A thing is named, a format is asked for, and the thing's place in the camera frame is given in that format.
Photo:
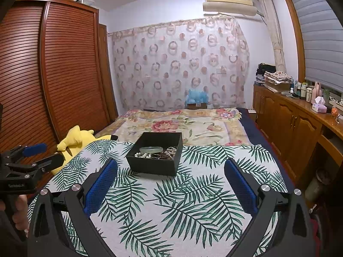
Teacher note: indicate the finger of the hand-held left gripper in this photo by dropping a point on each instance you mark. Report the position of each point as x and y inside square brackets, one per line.
[34, 149]
[53, 163]

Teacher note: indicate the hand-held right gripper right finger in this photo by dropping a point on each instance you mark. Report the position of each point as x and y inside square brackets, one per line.
[241, 190]

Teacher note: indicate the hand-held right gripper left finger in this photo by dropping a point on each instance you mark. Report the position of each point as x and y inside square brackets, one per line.
[100, 190]

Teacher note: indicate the black box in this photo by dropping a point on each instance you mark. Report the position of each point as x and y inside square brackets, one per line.
[152, 167]

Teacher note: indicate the pale jade bangle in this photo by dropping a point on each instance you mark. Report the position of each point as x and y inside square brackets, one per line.
[151, 152]

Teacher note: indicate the person's left hand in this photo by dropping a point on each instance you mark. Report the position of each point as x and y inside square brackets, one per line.
[22, 214]

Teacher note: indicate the yellow plush toy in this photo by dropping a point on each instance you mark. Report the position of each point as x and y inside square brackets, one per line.
[75, 139]

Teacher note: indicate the navy bed sheet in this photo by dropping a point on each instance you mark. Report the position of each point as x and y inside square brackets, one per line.
[257, 139]

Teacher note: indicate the leaf print cloth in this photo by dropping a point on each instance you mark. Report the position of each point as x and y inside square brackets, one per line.
[174, 206]

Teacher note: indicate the floral blanket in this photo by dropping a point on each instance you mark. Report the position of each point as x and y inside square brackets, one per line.
[201, 128]

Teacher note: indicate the grey container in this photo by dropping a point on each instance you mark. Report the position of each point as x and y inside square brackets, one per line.
[316, 184]

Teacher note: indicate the wooden slatted wardrobe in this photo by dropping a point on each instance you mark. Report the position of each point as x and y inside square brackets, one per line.
[67, 72]

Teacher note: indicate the wooden sideboard cabinet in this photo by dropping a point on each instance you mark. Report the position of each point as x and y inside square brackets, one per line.
[284, 117]

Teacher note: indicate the red printed object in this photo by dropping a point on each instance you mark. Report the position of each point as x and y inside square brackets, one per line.
[316, 230]

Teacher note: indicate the small brown box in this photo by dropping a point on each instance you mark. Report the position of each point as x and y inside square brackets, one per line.
[197, 106]

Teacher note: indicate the blue plush toy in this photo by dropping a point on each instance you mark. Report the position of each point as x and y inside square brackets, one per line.
[197, 95]

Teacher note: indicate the cardboard box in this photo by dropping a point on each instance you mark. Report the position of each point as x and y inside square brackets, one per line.
[278, 87]

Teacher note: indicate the pink tissue box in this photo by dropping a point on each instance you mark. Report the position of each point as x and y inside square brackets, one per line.
[320, 107]

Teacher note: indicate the row of toiletry bottles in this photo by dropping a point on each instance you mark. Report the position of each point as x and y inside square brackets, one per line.
[304, 91]

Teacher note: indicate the floral folded cloth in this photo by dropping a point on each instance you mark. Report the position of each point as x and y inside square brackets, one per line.
[278, 76]

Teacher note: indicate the small orange object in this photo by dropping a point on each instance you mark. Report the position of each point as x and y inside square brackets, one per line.
[334, 111]

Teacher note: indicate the dark folded clothes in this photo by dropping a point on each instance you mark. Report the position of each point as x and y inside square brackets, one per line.
[265, 68]

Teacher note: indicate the circle print curtain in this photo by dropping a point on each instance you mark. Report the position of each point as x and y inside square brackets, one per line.
[160, 59]

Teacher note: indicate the translucent storage box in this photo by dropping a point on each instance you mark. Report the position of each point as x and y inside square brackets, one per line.
[87, 1]

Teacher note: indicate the beige curtain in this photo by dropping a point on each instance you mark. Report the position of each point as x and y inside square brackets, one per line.
[273, 32]

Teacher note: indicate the grey window blind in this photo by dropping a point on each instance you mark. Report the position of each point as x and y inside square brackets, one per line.
[321, 45]

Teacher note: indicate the wooden window frame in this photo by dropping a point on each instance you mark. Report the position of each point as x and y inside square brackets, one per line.
[294, 32]

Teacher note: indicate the wall air conditioner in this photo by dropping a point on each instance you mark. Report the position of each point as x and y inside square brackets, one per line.
[227, 2]

